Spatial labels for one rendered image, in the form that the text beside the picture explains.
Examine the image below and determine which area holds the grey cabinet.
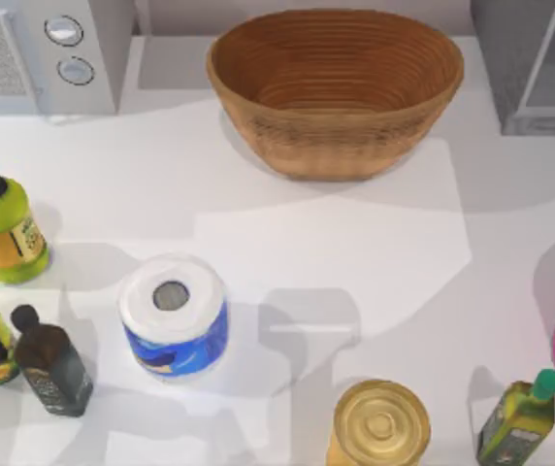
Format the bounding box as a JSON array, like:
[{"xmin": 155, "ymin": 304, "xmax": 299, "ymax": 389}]
[{"xmin": 469, "ymin": 0, "xmax": 555, "ymax": 137}]

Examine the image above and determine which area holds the brown woven basket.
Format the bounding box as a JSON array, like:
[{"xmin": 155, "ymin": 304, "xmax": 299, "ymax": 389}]
[{"xmin": 206, "ymin": 8, "xmax": 466, "ymax": 183}]

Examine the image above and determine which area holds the white and blue paper roll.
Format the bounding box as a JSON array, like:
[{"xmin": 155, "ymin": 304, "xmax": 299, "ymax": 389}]
[{"xmin": 119, "ymin": 252, "xmax": 230, "ymax": 383}]

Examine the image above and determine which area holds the large green bottle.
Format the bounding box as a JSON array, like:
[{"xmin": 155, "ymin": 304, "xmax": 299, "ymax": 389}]
[{"xmin": 0, "ymin": 158, "xmax": 50, "ymax": 285}]

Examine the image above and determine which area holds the round microwave knob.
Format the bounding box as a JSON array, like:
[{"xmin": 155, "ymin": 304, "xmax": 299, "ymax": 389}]
[
  {"xmin": 56, "ymin": 55, "xmax": 96, "ymax": 86},
  {"xmin": 44, "ymin": 15, "xmax": 85, "ymax": 48}
]

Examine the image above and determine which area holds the green square bottle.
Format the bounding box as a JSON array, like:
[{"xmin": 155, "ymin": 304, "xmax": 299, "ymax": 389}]
[{"xmin": 475, "ymin": 368, "xmax": 555, "ymax": 466}]

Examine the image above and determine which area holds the dark brown square bottle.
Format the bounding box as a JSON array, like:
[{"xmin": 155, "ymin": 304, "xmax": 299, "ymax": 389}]
[{"xmin": 10, "ymin": 304, "xmax": 95, "ymax": 418}]

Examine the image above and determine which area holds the pale microwave oven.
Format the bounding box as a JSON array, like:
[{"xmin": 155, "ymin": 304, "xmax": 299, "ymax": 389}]
[{"xmin": 0, "ymin": 0, "xmax": 139, "ymax": 116}]

